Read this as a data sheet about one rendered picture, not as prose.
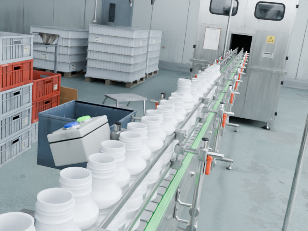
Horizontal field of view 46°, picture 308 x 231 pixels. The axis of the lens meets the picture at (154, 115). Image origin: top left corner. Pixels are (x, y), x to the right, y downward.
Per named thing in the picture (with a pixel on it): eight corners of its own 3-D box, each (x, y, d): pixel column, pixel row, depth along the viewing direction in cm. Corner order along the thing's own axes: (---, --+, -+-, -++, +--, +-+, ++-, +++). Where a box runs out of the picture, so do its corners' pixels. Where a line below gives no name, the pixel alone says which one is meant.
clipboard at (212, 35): (217, 50, 530) (221, 28, 522) (202, 48, 536) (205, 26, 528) (218, 50, 533) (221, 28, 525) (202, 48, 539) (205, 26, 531)
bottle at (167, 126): (162, 169, 89) (171, 103, 85) (173, 179, 84) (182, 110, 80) (140, 170, 87) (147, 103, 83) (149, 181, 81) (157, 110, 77)
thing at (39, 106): (32, 123, 368) (33, 102, 363) (-4, 117, 375) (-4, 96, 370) (60, 111, 426) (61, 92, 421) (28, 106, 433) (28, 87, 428)
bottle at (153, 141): (122, 192, 75) (129, 114, 71) (146, 188, 78) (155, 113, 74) (135, 206, 70) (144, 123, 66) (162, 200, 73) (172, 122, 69)
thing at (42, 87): (33, 102, 363) (34, 80, 358) (-4, 96, 370) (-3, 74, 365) (61, 92, 421) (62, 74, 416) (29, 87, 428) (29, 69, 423)
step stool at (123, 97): (120, 117, 514) (123, 89, 504) (146, 130, 468) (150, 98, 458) (90, 120, 485) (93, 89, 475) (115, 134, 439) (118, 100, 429)
